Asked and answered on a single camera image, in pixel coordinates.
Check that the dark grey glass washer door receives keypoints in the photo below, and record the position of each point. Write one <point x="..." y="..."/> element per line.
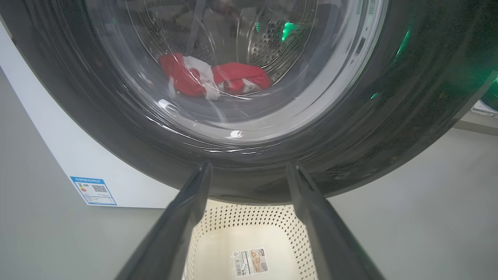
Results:
<point x="408" y="97"/>

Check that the blue energy label sticker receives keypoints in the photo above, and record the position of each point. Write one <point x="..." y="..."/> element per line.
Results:
<point x="93" y="190"/>

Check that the white washing machine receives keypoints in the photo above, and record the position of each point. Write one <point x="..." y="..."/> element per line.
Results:
<point x="78" y="155"/>

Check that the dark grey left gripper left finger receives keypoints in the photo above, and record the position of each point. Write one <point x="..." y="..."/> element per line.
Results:
<point x="171" y="233"/>

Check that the paper label in basket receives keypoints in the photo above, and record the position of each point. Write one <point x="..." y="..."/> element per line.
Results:
<point x="250" y="262"/>

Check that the cream perforated laundry basket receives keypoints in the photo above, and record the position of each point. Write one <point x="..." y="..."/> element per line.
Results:
<point x="253" y="221"/>

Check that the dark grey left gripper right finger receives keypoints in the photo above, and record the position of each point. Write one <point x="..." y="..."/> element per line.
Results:
<point x="330" y="237"/>

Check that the stainless steel washer drum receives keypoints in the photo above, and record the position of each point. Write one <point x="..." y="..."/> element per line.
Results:
<point x="268" y="46"/>

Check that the red and white garment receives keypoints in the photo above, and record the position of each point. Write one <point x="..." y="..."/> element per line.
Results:
<point x="186" y="79"/>

